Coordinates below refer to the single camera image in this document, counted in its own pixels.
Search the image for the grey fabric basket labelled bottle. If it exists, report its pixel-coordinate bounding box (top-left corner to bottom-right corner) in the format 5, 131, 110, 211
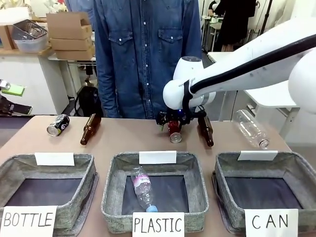
0, 153, 99, 236

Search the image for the grey fabric basket labelled can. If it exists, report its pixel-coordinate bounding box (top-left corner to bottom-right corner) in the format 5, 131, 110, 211
211, 151, 316, 235

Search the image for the white paper sign CAN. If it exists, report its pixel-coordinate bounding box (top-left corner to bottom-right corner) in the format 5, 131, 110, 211
244, 208, 299, 237

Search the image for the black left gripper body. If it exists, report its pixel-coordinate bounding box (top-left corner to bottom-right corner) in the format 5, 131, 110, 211
0, 95, 33, 117

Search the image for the blank white paper card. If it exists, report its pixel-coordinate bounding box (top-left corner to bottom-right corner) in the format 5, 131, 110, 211
237, 150, 279, 161
138, 150, 177, 165
35, 152, 75, 166

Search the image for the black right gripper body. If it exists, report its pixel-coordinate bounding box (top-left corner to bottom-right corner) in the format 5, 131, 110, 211
156, 105, 207, 127

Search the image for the brown glass bottle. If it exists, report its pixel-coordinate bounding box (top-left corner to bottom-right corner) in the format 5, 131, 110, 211
79, 113, 102, 146
197, 116, 214, 148

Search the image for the person in black clothes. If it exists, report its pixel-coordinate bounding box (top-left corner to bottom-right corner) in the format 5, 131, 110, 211
212, 0, 256, 52

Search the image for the white paper sign PLASTIC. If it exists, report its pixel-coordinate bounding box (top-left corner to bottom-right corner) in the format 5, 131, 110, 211
132, 211, 186, 237

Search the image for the open cardboard box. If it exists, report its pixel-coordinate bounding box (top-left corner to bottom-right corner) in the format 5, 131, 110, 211
46, 11, 93, 40

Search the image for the black drink can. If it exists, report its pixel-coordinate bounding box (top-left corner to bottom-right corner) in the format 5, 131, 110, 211
46, 114, 71, 137

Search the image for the plastic bottle with pink label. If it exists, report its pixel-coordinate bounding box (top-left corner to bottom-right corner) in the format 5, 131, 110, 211
130, 166, 158, 213

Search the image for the clear plastic bottle without label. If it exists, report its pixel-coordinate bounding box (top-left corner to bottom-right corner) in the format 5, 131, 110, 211
235, 109, 270, 150

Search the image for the small brown cardboard box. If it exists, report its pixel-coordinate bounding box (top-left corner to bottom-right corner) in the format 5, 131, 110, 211
0, 24, 19, 50

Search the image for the clear plastic storage bin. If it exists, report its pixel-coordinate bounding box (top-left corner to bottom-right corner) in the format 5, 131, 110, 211
11, 19, 48, 53

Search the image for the white desk with shelf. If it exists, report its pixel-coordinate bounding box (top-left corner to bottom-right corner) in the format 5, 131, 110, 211
0, 46, 75, 116

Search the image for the black backpack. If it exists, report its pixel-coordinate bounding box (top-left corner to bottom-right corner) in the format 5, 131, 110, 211
73, 85, 104, 117

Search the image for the grey fabric basket labelled plastic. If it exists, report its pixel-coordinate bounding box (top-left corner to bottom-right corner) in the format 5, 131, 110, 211
100, 151, 209, 235

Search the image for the red drink can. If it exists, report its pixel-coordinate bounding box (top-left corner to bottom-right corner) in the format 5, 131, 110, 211
167, 120, 183, 144

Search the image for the person in denim shirt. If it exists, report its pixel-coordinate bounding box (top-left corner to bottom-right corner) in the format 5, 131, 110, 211
93, 0, 203, 119

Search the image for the white paper sign BOTTLE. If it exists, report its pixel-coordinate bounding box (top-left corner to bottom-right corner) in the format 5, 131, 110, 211
0, 205, 58, 237

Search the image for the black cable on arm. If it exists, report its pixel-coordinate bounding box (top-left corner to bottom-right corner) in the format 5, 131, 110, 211
181, 34, 316, 124

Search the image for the flat closed cardboard box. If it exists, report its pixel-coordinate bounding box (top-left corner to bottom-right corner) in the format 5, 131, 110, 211
49, 36, 93, 51
54, 47, 96, 61

